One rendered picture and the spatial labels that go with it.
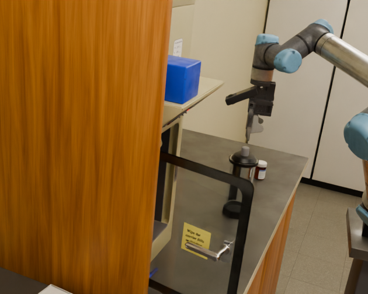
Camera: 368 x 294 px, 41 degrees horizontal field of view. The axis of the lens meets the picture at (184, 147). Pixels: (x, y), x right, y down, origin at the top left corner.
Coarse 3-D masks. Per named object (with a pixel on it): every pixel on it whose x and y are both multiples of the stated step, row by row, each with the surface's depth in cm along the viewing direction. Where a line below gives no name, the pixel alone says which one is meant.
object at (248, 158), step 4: (244, 148) 177; (248, 148) 177; (236, 152) 180; (240, 152) 180; (244, 152) 177; (248, 152) 177; (232, 156) 178; (236, 156) 177; (240, 156) 177; (244, 156) 177; (248, 156) 178; (252, 156) 178; (236, 160) 176; (240, 160) 175; (244, 160) 175; (248, 160) 175; (252, 160) 176
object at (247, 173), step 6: (234, 162) 176; (258, 162) 178; (234, 168) 177; (240, 168) 176; (246, 168) 176; (252, 168) 177; (234, 174) 178; (240, 174) 177; (246, 174) 177; (252, 174) 178; (252, 180) 180
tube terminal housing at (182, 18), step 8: (176, 8) 127; (184, 8) 131; (192, 8) 137; (176, 16) 128; (184, 16) 133; (192, 16) 138; (176, 24) 129; (184, 24) 134; (192, 24) 140; (176, 32) 130; (184, 32) 135; (184, 40) 136; (184, 48) 138; (184, 56) 139; (176, 120) 145; (168, 128) 141; (176, 128) 152; (176, 136) 153; (176, 144) 154; (176, 152) 152
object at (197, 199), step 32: (160, 160) 120; (160, 192) 123; (192, 192) 117; (224, 192) 113; (160, 224) 126; (192, 224) 120; (224, 224) 115; (160, 256) 129; (192, 256) 123; (224, 256) 118; (160, 288) 132; (192, 288) 126; (224, 288) 120
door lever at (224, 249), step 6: (186, 246) 116; (192, 246) 116; (198, 246) 115; (222, 246) 117; (198, 252) 115; (204, 252) 114; (210, 252) 114; (222, 252) 115; (228, 252) 116; (210, 258) 114; (216, 258) 112
